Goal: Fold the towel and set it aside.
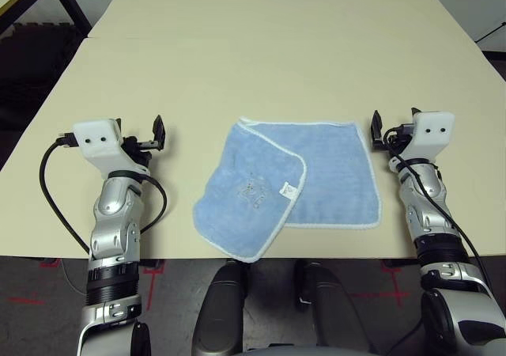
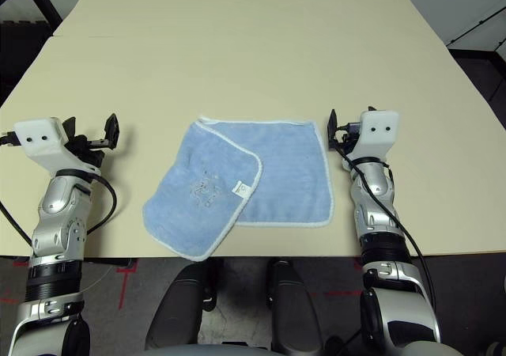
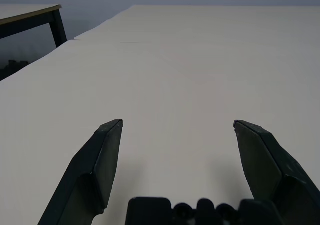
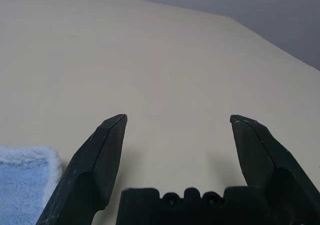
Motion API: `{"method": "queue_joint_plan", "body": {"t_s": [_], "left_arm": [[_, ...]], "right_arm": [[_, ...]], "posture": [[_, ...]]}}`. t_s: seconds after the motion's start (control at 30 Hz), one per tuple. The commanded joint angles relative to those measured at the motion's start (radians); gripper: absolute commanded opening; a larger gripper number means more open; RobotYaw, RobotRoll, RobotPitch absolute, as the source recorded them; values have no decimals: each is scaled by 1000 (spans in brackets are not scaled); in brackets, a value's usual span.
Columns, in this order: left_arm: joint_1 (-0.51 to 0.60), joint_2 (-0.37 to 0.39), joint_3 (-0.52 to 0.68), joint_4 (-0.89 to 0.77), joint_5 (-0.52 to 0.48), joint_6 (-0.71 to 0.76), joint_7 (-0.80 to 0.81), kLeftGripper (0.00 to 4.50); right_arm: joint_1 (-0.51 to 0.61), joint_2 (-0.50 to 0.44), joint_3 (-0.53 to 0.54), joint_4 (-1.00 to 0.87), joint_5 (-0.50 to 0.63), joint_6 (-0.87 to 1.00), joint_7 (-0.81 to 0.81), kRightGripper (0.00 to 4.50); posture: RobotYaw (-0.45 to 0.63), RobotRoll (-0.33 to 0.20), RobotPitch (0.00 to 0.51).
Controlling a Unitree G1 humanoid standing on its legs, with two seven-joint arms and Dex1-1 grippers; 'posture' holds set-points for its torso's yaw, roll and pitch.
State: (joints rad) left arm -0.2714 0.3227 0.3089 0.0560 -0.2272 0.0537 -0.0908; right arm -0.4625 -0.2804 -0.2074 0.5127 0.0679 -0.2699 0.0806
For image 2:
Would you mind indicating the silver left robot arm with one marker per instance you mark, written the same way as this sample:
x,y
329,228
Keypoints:
x,y
59,201

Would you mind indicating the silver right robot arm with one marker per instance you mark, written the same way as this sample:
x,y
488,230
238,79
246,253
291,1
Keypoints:
x,y
371,190

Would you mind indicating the grey robot left leg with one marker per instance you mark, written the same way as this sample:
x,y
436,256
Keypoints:
x,y
178,304

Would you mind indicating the black foam floor mat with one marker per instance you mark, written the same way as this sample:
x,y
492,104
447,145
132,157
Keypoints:
x,y
482,75
20,39

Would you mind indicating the red tape line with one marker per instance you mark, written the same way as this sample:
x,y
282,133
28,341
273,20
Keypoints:
x,y
125,288

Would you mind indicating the beige table with black frame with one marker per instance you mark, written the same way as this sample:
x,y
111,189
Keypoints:
x,y
45,2

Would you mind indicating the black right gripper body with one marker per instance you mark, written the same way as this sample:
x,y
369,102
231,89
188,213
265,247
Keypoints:
x,y
346,138

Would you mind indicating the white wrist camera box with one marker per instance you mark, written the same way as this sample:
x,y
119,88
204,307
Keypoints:
x,y
39,138
379,134

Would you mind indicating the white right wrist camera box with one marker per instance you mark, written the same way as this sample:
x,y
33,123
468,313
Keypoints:
x,y
379,134

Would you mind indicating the grey robot torso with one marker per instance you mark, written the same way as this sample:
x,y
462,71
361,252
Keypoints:
x,y
209,350

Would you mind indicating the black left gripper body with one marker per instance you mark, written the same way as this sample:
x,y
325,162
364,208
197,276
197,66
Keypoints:
x,y
85,150

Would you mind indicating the light blue towel white trim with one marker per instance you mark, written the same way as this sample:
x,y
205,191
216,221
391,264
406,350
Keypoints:
x,y
276,174

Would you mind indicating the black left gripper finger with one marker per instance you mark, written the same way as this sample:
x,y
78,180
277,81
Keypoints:
x,y
112,131
70,128

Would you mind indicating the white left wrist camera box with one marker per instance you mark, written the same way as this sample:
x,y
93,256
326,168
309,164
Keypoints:
x,y
39,138

